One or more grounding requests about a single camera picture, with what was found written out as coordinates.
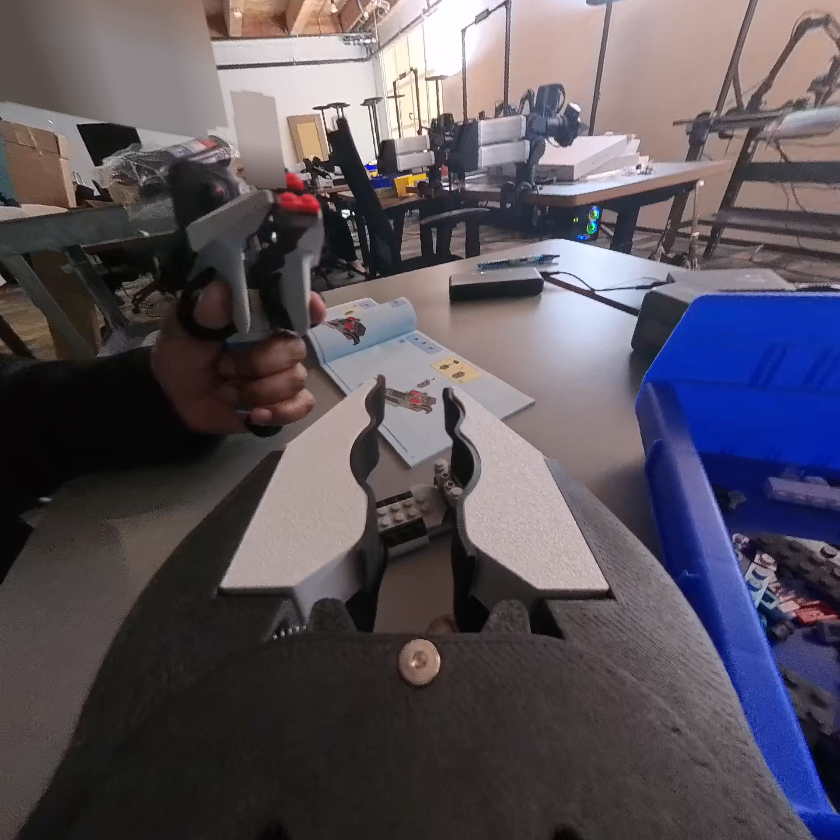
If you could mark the blue pen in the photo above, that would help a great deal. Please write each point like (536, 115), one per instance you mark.
(518, 262)

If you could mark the black power bank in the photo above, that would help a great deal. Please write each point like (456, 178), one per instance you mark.
(495, 283)

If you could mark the black metal rack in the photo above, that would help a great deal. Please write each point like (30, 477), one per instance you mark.
(761, 164)

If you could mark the blue plastic bin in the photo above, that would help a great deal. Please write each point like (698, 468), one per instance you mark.
(689, 492)

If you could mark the clear plastic wrapped bundle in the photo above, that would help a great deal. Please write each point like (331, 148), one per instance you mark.
(151, 164)

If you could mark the black floor stand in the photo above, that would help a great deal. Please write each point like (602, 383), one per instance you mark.
(600, 65)

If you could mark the person's left hand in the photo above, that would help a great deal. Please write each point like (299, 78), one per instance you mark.
(229, 380)

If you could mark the cardboard panel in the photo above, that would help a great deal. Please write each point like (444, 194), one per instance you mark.
(307, 136)

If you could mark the wooden-edged work table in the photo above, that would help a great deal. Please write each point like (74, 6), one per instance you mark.
(623, 190)

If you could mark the computer tower with rgb fans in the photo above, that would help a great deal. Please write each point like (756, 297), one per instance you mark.
(590, 223)

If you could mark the grey desk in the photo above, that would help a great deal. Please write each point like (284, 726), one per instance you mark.
(577, 374)

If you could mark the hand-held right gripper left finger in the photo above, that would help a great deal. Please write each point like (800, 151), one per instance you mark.
(315, 512)

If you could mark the black charger case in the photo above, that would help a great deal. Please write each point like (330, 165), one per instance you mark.
(709, 305)

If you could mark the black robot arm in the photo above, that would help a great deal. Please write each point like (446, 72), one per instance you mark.
(551, 124)

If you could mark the grey brick model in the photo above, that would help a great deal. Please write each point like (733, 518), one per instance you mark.
(410, 515)

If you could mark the white flat box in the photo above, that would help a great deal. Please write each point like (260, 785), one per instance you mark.
(590, 157)

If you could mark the brick instruction booklet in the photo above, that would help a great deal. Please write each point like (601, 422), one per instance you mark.
(394, 354)

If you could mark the person's left forearm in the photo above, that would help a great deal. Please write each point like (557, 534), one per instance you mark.
(79, 426)

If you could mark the black and red brick piece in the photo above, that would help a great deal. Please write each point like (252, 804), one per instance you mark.
(298, 202)

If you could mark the pile of loose bricks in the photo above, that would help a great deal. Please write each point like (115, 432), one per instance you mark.
(787, 590)

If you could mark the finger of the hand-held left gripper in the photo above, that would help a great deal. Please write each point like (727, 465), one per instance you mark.
(226, 220)
(303, 262)

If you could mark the yellow storage bin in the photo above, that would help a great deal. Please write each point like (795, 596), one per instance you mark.
(410, 185)

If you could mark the cardboard box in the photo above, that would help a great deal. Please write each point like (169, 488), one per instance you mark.
(36, 164)

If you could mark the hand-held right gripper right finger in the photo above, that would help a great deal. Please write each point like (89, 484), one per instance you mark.
(531, 518)

